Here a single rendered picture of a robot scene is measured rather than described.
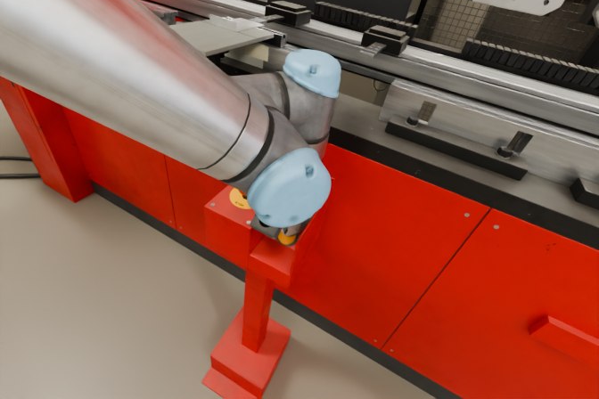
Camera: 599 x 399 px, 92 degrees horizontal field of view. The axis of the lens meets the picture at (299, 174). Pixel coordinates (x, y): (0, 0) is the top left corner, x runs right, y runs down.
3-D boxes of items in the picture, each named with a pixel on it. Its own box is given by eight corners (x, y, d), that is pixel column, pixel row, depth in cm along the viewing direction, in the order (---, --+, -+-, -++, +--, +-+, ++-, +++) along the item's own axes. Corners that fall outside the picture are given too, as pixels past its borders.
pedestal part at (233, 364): (201, 383, 98) (199, 370, 90) (243, 318, 117) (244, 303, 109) (251, 418, 93) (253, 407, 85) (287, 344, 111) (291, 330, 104)
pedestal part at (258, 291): (241, 344, 98) (247, 243, 65) (250, 328, 102) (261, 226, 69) (256, 354, 96) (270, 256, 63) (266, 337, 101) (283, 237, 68)
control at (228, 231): (206, 245, 63) (201, 182, 52) (248, 202, 75) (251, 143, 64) (288, 289, 58) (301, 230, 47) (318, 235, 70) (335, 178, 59)
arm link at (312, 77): (270, 47, 38) (326, 44, 41) (266, 119, 45) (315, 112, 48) (294, 73, 33) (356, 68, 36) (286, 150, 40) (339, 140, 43)
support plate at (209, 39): (141, 34, 64) (140, 29, 63) (220, 21, 83) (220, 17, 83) (205, 57, 59) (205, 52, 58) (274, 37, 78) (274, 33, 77)
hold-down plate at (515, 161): (383, 132, 70) (388, 120, 68) (389, 124, 74) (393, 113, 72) (520, 182, 61) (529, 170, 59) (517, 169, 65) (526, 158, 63)
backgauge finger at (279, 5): (236, 22, 87) (236, 4, 84) (281, 14, 106) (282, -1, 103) (270, 33, 83) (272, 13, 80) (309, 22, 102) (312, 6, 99)
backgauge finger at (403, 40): (342, 54, 77) (347, 34, 74) (370, 39, 96) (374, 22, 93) (386, 68, 74) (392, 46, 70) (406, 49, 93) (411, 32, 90)
